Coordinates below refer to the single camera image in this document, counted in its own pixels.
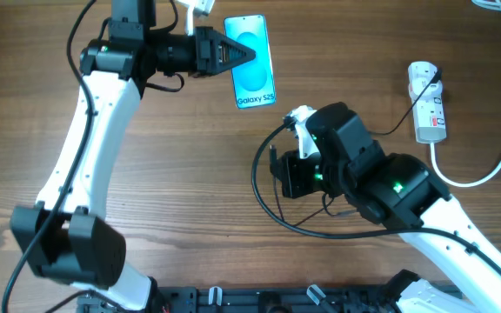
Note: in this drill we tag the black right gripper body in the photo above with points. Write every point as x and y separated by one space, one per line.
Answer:
303 175

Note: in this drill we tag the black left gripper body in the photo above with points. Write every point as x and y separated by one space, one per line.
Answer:
203 51

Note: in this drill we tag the teal screen smartphone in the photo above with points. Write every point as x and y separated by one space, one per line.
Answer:
253 82

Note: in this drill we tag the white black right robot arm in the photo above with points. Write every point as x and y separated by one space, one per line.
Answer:
336 155

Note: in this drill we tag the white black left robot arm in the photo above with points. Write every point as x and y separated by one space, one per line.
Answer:
64 236

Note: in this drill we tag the white power strip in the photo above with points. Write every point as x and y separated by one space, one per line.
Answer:
428 113

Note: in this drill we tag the white usb wall adapter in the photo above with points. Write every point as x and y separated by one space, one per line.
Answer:
423 87

